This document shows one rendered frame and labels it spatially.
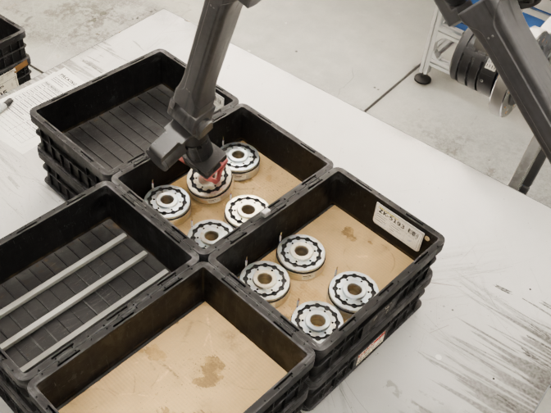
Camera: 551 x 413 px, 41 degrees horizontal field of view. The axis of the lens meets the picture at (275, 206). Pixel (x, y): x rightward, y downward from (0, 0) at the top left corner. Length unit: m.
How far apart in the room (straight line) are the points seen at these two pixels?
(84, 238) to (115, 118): 0.40
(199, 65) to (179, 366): 0.55
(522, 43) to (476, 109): 2.50
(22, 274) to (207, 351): 0.42
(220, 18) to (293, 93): 1.02
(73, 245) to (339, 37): 2.45
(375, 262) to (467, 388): 0.32
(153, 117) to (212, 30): 0.69
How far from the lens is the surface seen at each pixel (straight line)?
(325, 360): 1.38
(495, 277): 1.83
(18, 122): 2.13
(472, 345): 1.69
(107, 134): 1.86
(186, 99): 1.38
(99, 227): 1.64
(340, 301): 1.48
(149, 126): 1.87
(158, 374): 1.40
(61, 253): 1.60
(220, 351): 1.43
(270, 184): 1.72
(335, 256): 1.59
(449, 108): 3.47
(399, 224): 1.59
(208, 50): 1.27
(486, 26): 1.01
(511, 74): 1.02
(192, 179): 1.67
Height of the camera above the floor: 2.02
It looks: 46 degrees down
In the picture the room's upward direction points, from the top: 6 degrees clockwise
